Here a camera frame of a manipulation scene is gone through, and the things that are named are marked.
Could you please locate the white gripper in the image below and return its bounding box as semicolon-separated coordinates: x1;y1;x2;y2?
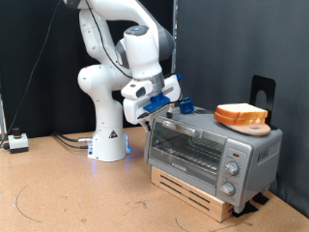
123;72;182;131

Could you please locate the silver oven knob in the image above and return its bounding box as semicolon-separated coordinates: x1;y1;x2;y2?
219;182;236;197
224;161;240;177

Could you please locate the silver toaster oven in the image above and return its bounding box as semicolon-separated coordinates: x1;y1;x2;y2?
143;106;284;215

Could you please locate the slatted wooden crate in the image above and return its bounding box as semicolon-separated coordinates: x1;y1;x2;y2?
151;166;234;223

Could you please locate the round wooden board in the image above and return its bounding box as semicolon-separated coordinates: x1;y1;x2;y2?
221;122;271;137

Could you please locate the dark grey backdrop curtain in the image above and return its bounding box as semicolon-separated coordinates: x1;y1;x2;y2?
175;0;309;218

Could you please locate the black metal bookend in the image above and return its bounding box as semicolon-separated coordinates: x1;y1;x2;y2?
249;74;278;131

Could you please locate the black foam pad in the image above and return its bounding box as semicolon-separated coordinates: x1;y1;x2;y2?
251;192;270;206
232;201;260;218

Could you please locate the emergency stop button box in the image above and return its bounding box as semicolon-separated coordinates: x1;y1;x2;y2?
8;127;30;155

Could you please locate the black backdrop curtain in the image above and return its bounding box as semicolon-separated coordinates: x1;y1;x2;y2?
0;0;175;139

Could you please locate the wrist camera with blue bracket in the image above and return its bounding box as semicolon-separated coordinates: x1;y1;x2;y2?
137;92;172;120

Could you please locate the wire oven rack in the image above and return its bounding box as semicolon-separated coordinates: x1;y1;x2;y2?
154;136;223;172

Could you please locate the black cable with metal connector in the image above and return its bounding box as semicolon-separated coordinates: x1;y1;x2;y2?
51;130;95;144

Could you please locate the black base cable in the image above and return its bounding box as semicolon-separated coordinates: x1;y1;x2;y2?
54;134;91;150

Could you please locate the black camera cable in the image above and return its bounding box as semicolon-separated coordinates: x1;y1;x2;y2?
0;0;184;150

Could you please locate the metal frame post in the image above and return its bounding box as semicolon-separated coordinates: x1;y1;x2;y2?
0;93;8;141

